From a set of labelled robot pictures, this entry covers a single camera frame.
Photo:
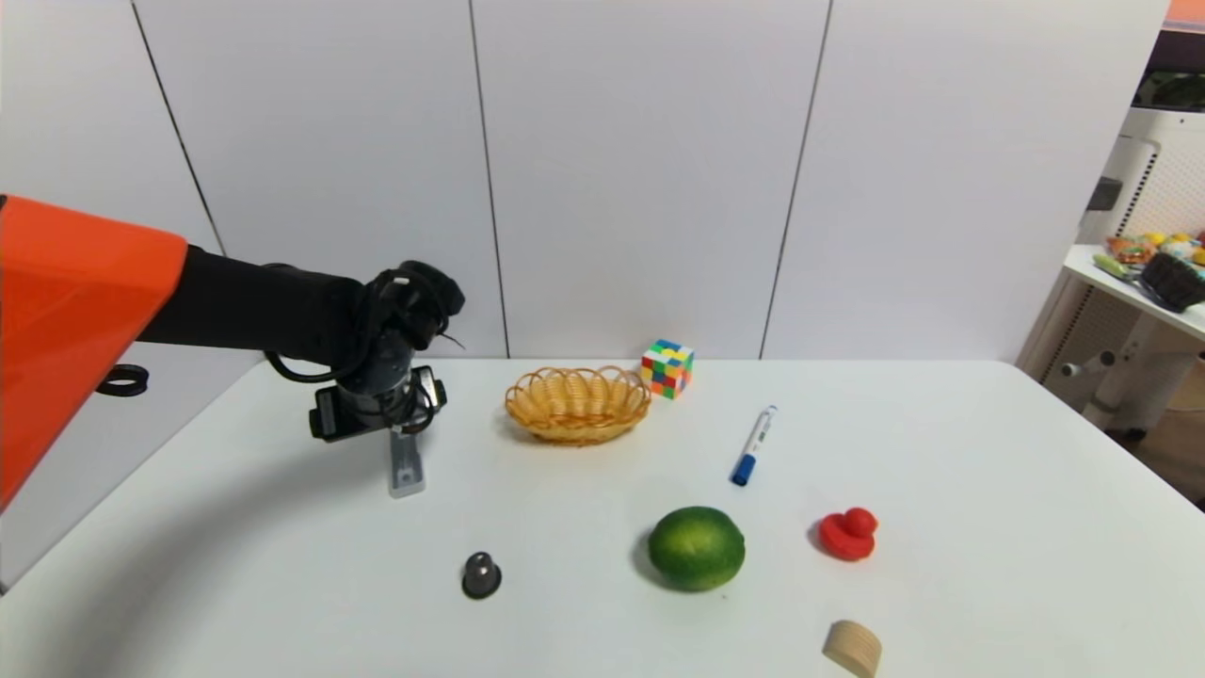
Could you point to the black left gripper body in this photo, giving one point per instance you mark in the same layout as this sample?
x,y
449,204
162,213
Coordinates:
x,y
331,418

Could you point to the grey rectangular box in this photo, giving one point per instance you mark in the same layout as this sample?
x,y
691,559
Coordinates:
x,y
407,466

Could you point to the orange and black left arm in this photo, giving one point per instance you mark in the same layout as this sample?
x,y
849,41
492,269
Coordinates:
x,y
75,301

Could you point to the yellow woven basket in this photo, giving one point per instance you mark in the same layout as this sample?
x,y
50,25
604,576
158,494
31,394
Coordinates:
x,y
576,419

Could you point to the dark woven basket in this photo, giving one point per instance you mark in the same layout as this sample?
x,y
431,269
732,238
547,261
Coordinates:
x,y
1172,282

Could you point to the black round knob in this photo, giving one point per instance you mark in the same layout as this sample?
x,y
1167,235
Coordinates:
x,y
481,574

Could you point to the multicoloured puzzle cube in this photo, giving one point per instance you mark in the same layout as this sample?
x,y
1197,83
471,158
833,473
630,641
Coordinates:
x,y
666,369

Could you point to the green lime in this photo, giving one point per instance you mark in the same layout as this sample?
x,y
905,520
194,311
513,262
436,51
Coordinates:
x,y
697,549

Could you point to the blue and white marker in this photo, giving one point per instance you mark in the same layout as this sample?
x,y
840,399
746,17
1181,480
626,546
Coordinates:
x,y
755,443

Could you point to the red rubber duck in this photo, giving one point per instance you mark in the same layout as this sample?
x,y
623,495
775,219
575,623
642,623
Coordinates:
x,y
845,537

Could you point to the curved wooden block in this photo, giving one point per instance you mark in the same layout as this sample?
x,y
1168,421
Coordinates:
x,y
853,648

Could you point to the white side table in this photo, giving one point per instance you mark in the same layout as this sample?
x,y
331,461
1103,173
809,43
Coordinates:
x,y
1144,311

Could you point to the colourful snack packs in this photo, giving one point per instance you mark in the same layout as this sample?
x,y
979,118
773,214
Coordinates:
x,y
1134,250

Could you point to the white perforated panel stand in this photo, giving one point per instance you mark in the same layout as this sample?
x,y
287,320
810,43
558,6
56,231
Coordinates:
x,y
1163,179

